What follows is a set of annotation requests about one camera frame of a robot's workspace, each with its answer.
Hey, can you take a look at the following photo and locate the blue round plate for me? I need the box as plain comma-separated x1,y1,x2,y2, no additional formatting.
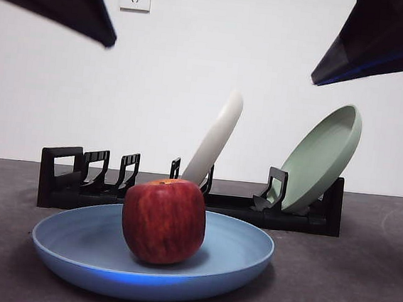
26,194,278,302

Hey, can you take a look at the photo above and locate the red apple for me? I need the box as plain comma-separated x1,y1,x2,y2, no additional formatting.
117,174,210,269

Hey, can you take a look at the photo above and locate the green round plate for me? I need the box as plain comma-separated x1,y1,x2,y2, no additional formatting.
276,98,365,220

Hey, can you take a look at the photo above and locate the black plate rack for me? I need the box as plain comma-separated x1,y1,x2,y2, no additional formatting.
36,142,347,239

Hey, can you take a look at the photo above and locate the white round plate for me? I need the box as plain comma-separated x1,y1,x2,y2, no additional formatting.
180,85,246,193

